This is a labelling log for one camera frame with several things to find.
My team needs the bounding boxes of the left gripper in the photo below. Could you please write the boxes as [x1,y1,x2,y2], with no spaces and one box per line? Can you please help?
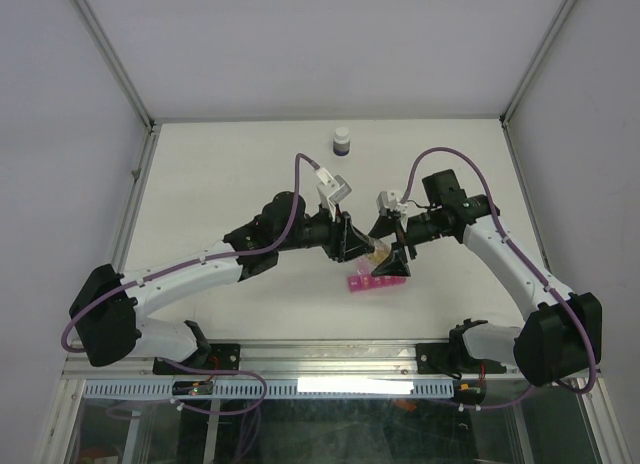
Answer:
[276,199,374,261]

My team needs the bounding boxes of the clear bottle yellow pills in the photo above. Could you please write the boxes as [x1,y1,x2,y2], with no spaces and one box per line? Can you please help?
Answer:
[366,238,391,266]

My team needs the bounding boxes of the pink weekly pill organizer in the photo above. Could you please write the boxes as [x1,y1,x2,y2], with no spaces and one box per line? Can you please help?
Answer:
[346,257,407,293]

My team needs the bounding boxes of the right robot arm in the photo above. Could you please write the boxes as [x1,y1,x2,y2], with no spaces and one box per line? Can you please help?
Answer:
[369,170,602,387]

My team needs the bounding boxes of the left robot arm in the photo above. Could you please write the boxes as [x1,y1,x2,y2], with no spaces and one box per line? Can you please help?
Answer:
[69,191,374,373]

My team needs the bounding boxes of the white cap dark bottle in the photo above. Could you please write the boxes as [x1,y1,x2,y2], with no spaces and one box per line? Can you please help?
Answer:
[332,126,351,157]

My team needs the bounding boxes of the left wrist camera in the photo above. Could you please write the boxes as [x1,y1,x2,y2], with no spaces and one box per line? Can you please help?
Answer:
[315,167,352,221]

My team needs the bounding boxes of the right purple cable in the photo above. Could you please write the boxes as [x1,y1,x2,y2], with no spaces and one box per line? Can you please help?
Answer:
[403,146,600,394]

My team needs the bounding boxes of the aluminium mounting rail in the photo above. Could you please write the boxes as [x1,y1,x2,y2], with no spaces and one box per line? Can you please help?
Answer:
[62,339,524,380]

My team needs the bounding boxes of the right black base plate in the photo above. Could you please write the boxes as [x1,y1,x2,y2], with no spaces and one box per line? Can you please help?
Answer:
[415,342,462,379]

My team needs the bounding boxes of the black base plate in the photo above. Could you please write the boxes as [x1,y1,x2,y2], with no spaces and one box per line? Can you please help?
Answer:
[152,342,241,379]
[415,342,462,379]

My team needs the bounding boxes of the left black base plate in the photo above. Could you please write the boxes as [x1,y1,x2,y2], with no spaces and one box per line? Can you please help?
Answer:
[152,342,241,379]

